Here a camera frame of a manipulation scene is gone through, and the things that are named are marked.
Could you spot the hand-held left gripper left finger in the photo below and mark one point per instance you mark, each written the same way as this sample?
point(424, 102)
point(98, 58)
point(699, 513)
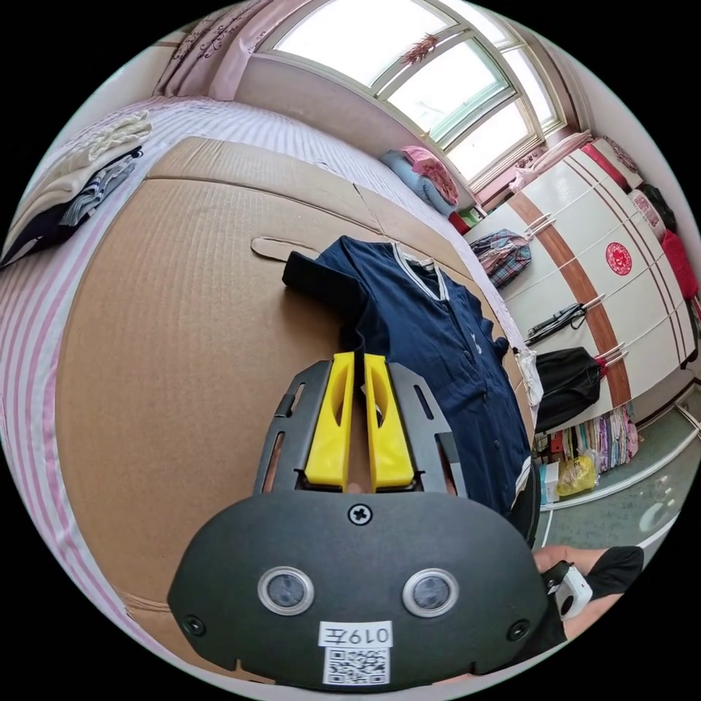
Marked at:
point(327, 438)

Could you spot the pink curtain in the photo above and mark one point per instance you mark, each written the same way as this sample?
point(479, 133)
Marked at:
point(219, 38)

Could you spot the navy blue short-sleeved shirt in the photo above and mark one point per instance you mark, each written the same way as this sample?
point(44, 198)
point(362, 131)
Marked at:
point(438, 350)

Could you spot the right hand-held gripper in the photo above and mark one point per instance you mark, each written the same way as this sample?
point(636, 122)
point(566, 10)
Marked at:
point(527, 504)

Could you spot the plaid shirt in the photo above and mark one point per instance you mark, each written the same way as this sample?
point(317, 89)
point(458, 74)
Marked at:
point(504, 254)

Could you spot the white cupboard with brown stripe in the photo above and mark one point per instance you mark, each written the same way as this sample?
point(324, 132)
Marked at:
point(619, 306)

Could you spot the window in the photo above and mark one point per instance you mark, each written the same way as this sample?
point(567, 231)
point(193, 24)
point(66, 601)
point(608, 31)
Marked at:
point(438, 82)

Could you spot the person's right hand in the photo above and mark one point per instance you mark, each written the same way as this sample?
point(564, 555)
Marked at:
point(569, 557)

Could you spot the yellow plastic bag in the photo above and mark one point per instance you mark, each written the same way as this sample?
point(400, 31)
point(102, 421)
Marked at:
point(578, 476)

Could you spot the flat brown cardboard carton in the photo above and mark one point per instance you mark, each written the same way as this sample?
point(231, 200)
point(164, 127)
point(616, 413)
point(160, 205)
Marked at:
point(181, 328)

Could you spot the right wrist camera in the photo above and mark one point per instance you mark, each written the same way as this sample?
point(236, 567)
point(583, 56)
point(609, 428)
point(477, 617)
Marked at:
point(572, 594)

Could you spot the bed with pink striped sheet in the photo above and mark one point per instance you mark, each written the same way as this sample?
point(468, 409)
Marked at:
point(33, 350)

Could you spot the stack of folded quilts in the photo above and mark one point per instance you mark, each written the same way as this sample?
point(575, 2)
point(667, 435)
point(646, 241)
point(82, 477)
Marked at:
point(430, 178)

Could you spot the black hanging garment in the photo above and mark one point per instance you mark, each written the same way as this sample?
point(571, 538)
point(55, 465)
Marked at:
point(567, 383)

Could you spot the pile of clothes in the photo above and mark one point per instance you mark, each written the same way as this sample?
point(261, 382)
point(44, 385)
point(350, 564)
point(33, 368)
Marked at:
point(60, 186)

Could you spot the stack of colourful folded fabrics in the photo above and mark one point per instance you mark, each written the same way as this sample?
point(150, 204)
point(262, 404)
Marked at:
point(602, 438)

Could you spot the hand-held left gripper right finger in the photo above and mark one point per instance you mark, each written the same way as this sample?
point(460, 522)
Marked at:
point(390, 449)

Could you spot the person's right forearm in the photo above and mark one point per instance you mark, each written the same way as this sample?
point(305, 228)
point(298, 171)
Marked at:
point(619, 572)

